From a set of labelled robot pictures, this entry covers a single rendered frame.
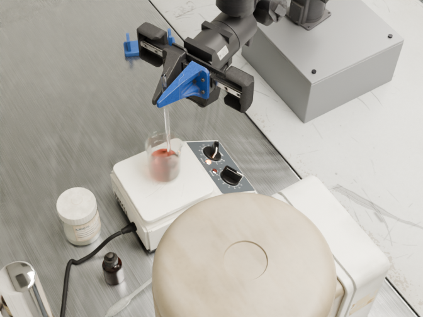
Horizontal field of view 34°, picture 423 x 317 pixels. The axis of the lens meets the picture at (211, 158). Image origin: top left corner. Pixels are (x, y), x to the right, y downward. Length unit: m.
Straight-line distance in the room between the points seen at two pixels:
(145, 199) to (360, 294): 0.66
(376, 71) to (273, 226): 0.92
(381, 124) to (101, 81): 0.52
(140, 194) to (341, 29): 0.48
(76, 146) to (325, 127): 0.44
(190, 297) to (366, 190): 0.84
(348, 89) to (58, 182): 0.53
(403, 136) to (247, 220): 0.90
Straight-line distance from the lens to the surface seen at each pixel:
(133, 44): 1.37
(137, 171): 1.07
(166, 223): 1.04
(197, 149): 1.12
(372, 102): 1.31
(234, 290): 0.37
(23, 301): 0.28
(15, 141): 1.25
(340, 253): 0.40
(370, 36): 1.27
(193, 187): 1.04
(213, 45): 0.96
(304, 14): 1.25
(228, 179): 1.09
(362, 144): 1.24
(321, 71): 1.19
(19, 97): 1.32
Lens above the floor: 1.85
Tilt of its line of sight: 53 degrees down
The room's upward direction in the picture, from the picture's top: 1 degrees clockwise
